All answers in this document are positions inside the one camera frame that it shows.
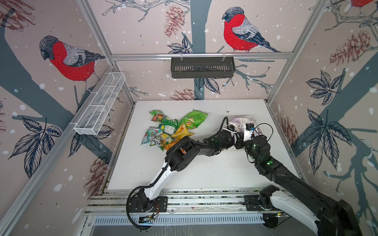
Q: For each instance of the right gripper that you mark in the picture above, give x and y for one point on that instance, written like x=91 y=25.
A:
x=239 y=143

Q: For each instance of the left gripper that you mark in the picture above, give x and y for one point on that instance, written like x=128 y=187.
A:
x=232 y=143

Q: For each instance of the printed white paper bag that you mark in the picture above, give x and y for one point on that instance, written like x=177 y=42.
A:
x=237 y=125

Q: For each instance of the large green chip bag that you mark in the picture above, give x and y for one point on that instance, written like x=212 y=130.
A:
x=193 y=119

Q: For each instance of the small green snack pack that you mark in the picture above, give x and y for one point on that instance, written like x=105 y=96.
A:
x=169 y=126

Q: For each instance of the orange snack pack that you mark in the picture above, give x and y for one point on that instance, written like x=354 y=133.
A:
x=170 y=145

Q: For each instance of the yellow green spring snack bag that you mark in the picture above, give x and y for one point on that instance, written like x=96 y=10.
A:
x=162 y=140

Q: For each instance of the green red snack pack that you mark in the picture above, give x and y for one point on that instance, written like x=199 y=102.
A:
x=157 y=115

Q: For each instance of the colourful candy snack bag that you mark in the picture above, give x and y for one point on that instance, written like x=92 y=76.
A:
x=150 y=135

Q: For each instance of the yellow snack pack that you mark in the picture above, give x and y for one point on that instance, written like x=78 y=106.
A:
x=181 y=132

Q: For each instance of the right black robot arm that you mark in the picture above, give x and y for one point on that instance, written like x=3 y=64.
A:
x=320 y=213

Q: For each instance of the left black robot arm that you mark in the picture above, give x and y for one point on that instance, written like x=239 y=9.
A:
x=178 y=157

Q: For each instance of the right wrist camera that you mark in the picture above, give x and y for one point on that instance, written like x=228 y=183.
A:
x=248 y=132

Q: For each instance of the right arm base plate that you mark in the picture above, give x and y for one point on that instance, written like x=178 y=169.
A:
x=252 y=203

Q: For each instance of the aluminium mounting rail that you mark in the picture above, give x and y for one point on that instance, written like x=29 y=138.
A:
x=186 y=202

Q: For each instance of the black hanging wall basket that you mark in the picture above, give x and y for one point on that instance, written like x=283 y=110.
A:
x=204 y=67

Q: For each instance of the aluminium frame crossbar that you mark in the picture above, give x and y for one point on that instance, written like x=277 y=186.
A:
x=238 y=56

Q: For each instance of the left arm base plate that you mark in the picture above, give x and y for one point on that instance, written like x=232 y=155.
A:
x=139 y=204

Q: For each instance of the white wire mesh basket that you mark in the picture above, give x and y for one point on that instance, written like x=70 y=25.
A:
x=96 y=113

